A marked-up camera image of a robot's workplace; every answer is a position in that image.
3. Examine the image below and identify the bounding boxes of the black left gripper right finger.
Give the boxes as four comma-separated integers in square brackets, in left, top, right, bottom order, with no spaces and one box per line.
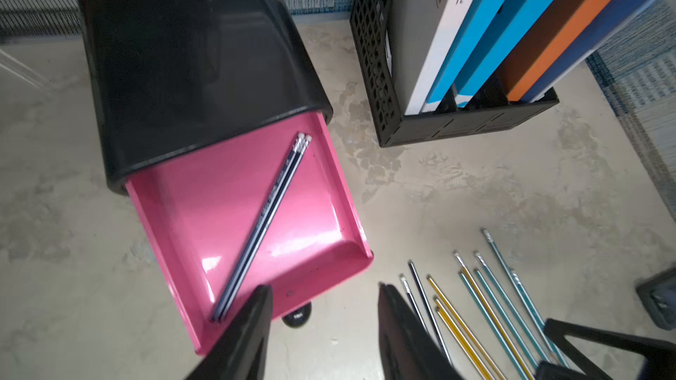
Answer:
[378,283,462,380]

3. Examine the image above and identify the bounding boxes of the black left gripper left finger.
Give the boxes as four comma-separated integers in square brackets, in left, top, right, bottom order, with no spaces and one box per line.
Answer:
[187,285,273,379]

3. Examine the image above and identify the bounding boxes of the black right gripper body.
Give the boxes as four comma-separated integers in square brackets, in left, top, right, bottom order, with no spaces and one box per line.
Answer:
[636,267,675,331]

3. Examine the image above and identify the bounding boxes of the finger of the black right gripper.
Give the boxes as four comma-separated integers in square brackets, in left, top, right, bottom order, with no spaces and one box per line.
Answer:
[535,318,675,380]

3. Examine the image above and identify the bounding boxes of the pink top drawer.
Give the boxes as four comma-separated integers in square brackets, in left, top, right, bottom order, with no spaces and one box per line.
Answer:
[126,112,373,355]

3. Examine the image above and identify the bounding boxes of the black drawer cabinet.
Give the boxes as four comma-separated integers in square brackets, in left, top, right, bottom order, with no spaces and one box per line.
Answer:
[77,0,334,195]

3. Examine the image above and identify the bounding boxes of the black drawer knob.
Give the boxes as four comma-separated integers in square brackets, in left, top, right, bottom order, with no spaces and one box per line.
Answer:
[282,303,313,328]

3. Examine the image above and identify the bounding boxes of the green pencil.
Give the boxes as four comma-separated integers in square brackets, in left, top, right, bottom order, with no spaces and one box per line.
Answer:
[481,228,570,368]
[474,251,551,369]
[458,268,537,380]

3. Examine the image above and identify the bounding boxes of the black mesh file holder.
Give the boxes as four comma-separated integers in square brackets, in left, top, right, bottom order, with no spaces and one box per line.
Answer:
[350,0,559,147]

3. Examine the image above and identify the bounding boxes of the orange folder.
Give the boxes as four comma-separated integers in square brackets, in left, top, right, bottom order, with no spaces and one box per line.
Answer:
[496,0,612,102]

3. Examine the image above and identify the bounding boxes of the teal folder right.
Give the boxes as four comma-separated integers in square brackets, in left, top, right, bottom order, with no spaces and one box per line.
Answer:
[454,0,554,108]

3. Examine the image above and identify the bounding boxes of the teal folder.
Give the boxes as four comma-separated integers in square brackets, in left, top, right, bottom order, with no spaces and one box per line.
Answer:
[420,0,505,114]
[454,0,554,108]

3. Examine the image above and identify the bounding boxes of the teal folder left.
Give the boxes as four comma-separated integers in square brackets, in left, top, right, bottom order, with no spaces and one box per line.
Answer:
[420,0,505,114]

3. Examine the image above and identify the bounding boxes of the white binder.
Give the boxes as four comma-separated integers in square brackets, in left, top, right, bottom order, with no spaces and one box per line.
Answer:
[388,0,474,115]

